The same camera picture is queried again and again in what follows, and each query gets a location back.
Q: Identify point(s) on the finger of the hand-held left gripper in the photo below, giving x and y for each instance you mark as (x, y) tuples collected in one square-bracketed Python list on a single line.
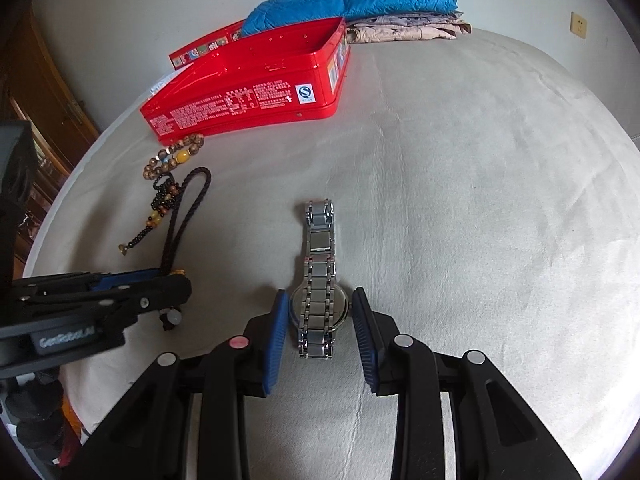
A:
[(125, 279), (145, 300)]

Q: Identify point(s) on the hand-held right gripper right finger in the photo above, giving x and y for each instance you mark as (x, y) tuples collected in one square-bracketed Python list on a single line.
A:
[(364, 340)]

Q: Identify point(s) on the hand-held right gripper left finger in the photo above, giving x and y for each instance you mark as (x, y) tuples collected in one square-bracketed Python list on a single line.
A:
[(276, 345)]

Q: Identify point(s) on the silver metal wristwatch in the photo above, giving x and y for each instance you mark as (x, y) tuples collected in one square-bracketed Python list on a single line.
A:
[(320, 280)]

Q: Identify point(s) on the red tin box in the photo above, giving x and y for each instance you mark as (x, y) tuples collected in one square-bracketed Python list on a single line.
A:
[(240, 95)]

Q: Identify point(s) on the wooden cabinet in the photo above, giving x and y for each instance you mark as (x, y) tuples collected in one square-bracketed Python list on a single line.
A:
[(45, 85)]

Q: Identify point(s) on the red tin lid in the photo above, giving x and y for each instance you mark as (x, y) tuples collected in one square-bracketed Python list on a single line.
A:
[(200, 50)]

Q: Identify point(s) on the folded patterned beige cloth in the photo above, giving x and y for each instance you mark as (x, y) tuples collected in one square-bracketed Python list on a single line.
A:
[(410, 30)]

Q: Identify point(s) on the blue quilted jacket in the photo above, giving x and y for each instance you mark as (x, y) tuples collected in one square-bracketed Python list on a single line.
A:
[(350, 5)]

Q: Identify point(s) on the beige wall socket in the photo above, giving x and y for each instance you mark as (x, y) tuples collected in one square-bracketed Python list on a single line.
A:
[(579, 25)]

